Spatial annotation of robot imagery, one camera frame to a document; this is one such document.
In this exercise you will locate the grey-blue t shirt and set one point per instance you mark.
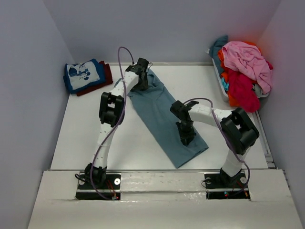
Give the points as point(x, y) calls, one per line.
point(153, 107)

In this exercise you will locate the pink t shirt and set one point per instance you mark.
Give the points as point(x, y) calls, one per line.
point(248, 60)

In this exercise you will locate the light blue t shirt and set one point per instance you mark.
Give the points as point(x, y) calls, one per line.
point(225, 84)

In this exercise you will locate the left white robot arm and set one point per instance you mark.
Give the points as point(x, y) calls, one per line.
point(111, 114)

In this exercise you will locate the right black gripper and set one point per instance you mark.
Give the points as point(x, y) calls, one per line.
point(184, 135)

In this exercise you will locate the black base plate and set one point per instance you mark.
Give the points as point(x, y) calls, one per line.
point(109, 190)
point(216, 189)

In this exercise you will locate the grey white t shirt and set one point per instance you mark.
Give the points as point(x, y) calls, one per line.
point(258, 91)

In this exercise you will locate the folded blue mickey t shirt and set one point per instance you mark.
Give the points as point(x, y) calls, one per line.
point(78, 76)

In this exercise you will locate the folded dark red t shirt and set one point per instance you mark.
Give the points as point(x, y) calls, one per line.
point(108, 80)

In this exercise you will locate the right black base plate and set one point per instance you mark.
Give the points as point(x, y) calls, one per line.
point(216, 189)

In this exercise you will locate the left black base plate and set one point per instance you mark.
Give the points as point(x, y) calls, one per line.
point(109, 190)

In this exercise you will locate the magenta t shirt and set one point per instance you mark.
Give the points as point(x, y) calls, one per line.
point(248, 82)

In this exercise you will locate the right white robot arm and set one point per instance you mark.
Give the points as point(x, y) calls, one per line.
point(238, 130)

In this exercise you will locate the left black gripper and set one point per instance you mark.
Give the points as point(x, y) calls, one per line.
point(144, 85)

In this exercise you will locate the teal t shirt in pile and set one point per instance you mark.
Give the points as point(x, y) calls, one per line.
point(215, 48)

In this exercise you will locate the white plastic laundry bin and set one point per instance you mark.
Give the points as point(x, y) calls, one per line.
point(220, 85)

